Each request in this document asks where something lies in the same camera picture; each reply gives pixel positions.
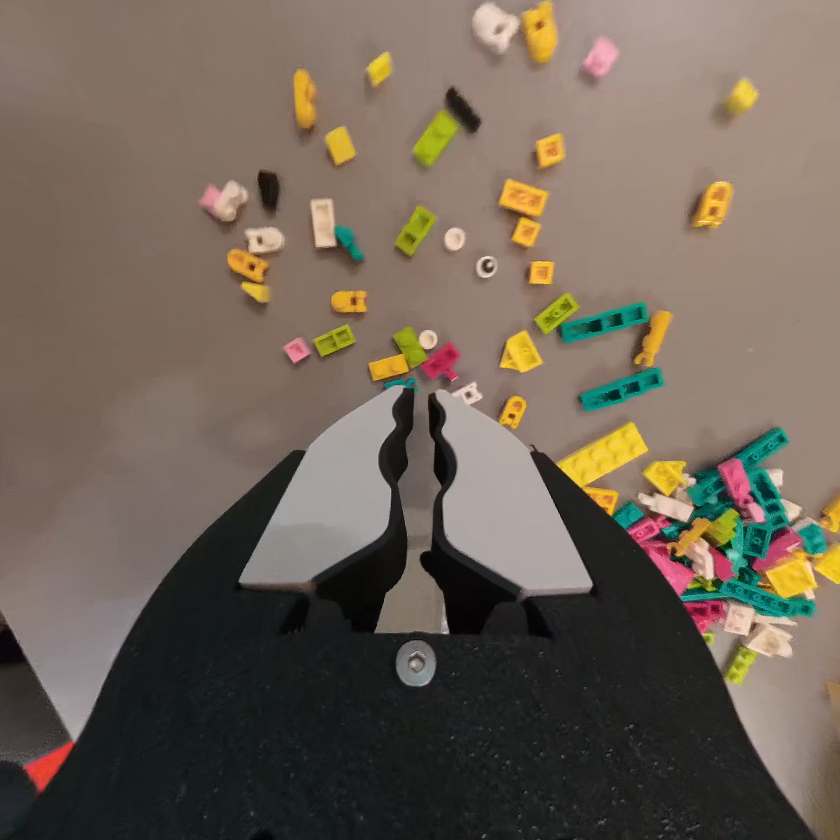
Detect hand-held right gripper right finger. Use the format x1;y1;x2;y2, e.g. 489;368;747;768
420;390;595;635

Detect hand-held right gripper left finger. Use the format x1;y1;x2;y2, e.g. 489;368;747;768
238;387;416;634

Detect scattered small lego pieces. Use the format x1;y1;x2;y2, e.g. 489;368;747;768
197;0;840;686

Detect red object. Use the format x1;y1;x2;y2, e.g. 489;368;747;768
23;742;76;791

